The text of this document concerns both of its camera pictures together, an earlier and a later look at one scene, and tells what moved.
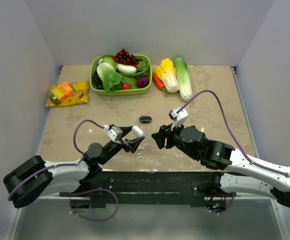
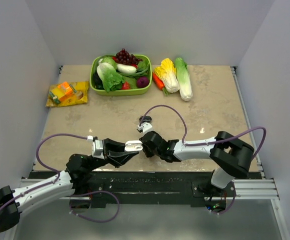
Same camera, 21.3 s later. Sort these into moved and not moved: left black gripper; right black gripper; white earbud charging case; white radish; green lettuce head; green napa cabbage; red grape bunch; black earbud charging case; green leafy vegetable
Moved: left black gripper; white earbud charging case; right black gripper
Not moved: red grape bunch; black earbud charging case; white radish; green lettuce head; green napa cabbage; green leafy vegetable
